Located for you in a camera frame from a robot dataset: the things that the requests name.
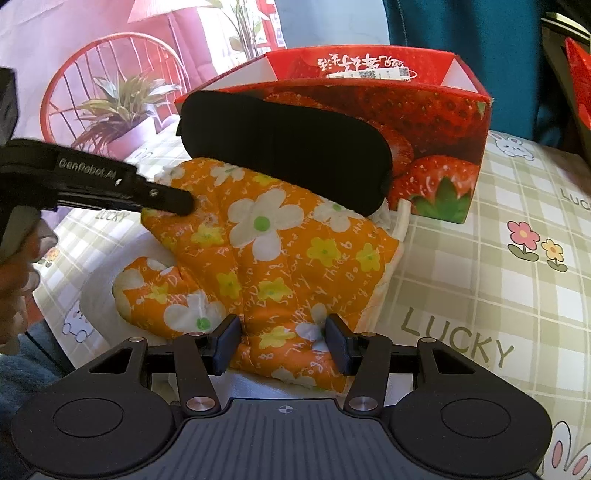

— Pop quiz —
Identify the teal curtain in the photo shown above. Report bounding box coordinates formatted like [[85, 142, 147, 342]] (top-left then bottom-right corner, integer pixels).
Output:
[[383, 0, 561, 148]]

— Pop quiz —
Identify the printed wall backdrop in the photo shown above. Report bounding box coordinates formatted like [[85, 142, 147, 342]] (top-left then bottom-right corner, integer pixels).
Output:
[[0, 0, 289, 160]]

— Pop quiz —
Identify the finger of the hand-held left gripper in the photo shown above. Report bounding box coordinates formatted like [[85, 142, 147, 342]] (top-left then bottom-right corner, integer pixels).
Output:
[[135, 176, 193, 216]]

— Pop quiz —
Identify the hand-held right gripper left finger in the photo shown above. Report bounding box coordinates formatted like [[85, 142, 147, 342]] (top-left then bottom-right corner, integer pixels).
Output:
[[85, 315, 242, 414]]

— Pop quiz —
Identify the person's left hand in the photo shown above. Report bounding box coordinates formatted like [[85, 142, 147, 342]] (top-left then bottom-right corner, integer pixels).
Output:
[[0, 220, 59, 356]]

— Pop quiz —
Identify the black eye mask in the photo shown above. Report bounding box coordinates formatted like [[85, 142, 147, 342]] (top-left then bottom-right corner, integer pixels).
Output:
[[175, 89, 393, 217]]

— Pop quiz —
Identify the person's jeans leg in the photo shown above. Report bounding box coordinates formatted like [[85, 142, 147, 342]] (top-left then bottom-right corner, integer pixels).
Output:
[[0, 318, 88, 480]]

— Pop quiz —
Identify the white cloth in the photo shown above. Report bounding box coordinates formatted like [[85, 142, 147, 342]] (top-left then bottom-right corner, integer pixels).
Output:
[[76, 164, 411, 402]]

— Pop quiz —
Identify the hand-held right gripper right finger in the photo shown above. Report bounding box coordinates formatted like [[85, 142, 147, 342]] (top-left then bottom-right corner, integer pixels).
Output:
[[325, 314, 481, 413]]

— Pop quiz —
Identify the orange floral oven mitt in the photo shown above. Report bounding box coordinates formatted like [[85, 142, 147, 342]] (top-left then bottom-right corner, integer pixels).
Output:
[[112, 157, 404, 397]]

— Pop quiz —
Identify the dark object with red packet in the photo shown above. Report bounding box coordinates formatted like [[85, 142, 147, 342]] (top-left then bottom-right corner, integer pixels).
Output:
[[539, 11, 591, 155]]

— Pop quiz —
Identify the red strawberry print box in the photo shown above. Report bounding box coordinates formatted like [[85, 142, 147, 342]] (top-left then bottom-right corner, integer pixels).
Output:
[[174, 45, 491, 225]]

